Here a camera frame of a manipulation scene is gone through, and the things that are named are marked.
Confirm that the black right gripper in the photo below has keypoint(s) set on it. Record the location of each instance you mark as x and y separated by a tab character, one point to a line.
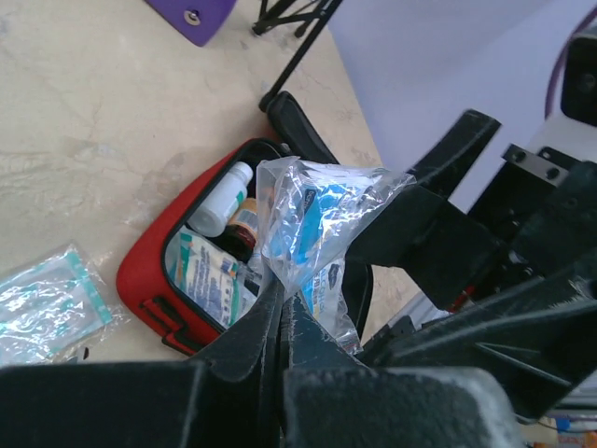
516	274

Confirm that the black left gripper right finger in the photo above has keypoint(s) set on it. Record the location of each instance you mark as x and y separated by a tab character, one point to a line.
319	383

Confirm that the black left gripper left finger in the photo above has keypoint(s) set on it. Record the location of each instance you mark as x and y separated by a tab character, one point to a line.
237	405

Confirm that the blue clear plastic pouch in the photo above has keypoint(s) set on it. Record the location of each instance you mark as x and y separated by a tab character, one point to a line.
223	287

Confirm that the small orange brown bottle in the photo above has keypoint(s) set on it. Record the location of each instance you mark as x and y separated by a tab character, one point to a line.
239	238

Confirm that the white green medicine bottle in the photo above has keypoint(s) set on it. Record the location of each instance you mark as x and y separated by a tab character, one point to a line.
215	211

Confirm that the blue wipe sachets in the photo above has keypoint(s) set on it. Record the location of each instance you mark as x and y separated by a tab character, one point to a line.
308	214

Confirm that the beige bandage pack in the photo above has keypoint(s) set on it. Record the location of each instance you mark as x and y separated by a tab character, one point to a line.
55	309

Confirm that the purple metronome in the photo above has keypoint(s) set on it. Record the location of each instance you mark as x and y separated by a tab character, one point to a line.
197	20

